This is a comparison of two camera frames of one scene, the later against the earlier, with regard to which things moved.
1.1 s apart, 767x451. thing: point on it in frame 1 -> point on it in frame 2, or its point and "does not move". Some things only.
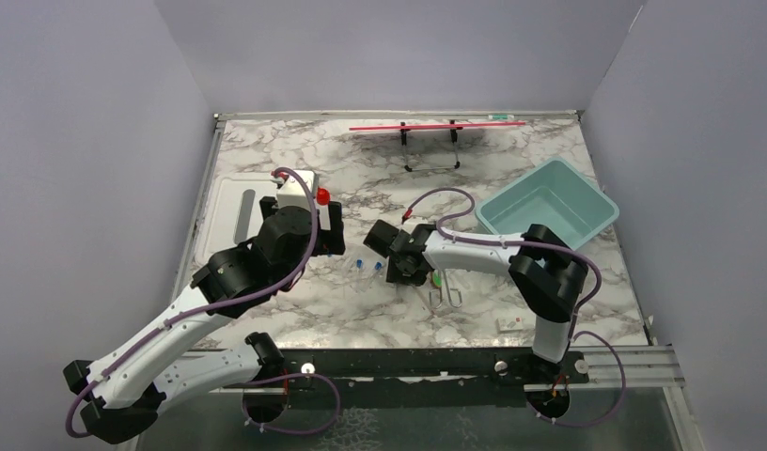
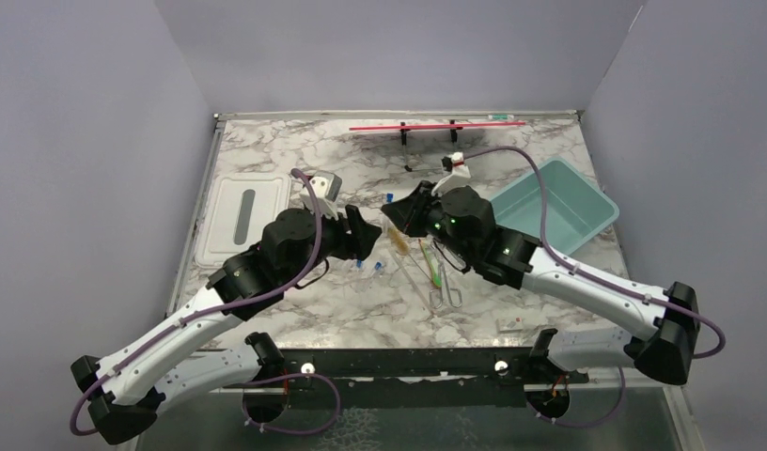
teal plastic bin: (552, 194) does not move
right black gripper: (395, 276) -> (408, 211)
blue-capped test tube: (377, 268) does not move
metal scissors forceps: (436, 295) does not move
